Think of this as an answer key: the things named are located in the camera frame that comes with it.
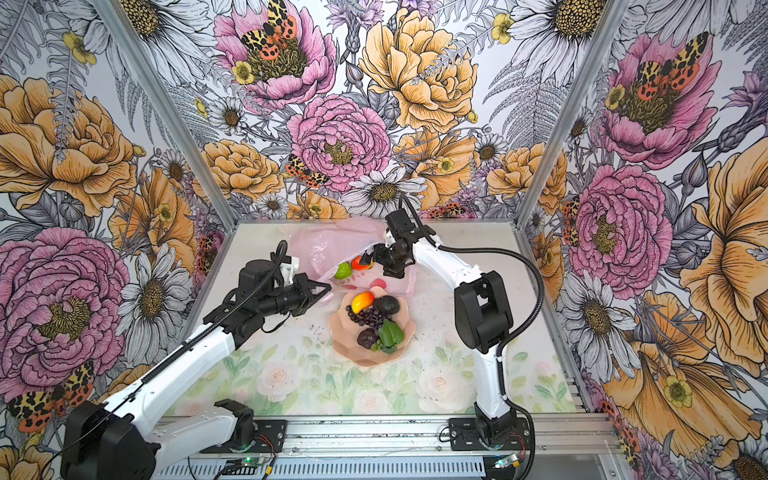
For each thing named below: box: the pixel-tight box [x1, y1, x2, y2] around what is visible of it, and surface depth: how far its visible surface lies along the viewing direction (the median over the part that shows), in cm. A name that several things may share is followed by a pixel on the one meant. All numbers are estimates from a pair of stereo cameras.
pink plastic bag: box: [289, 216, 417, 304], surface depth 89 cm
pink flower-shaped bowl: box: [328, 286, 417, 367], surface depth 91 cm
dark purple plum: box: [357, 328, 378, 349], surface depth 87 cm
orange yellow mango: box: [352, 291, 375, 314], surface depth 93 cm
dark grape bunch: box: [345, 305, 396, 328], surface depth 93 cm
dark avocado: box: [373, 295, 400, 316], surface depth 91 cm
